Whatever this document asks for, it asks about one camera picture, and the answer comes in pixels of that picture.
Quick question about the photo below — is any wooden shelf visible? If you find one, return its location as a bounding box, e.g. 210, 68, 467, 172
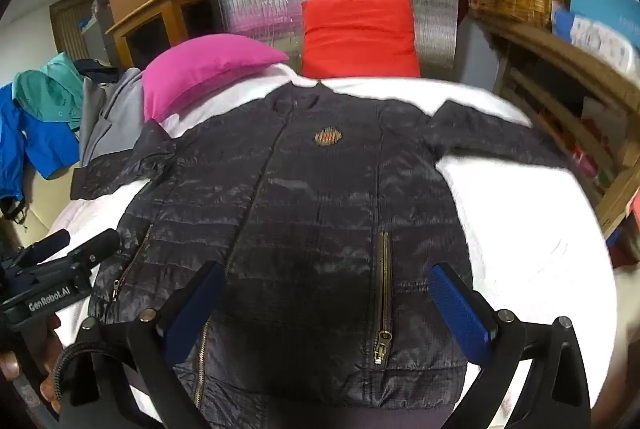
470, 4, 640, 240

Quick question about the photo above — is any pink pillow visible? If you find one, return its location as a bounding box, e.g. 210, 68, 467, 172
142, 35, 291, 122

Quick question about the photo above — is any red pillow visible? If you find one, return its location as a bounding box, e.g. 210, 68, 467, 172
300, 0, 421, 78

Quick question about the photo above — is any slatted wooden door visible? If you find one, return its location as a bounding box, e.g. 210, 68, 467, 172
50, 0, 108, 64

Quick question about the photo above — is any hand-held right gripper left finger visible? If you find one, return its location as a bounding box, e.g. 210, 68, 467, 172
65, 261, 228, 429

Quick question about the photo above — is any black puffer jacket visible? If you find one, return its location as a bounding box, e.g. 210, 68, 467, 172
70, 81, 576, 429

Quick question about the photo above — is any person's left hand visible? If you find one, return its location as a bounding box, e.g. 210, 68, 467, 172
0, 312, 64, 415

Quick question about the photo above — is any black braided cable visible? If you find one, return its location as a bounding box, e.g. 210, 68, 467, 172
52, 341, 133, 415

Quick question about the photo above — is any white fleece blanket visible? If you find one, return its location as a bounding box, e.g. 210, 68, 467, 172
30, 64, 618, 429

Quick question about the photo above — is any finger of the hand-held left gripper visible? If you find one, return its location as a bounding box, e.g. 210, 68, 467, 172
67, 229, 121, 270
22, 229, 71, 262

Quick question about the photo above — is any white blue printed package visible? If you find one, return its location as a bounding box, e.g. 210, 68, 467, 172
552, 9, 640, 74

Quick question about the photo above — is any light blue box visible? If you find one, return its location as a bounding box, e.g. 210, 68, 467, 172
570, 0, 640, 26

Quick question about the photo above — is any teal jacket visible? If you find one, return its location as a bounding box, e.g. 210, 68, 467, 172
12, 53, 85, 132

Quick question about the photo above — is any blue jacket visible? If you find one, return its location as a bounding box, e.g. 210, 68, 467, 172
0, 84, 81, 204

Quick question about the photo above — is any grey garment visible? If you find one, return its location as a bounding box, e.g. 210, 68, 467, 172
80, 68, 146, 167

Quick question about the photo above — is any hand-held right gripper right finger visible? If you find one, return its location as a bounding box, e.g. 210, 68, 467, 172
430, 263, 593, 429

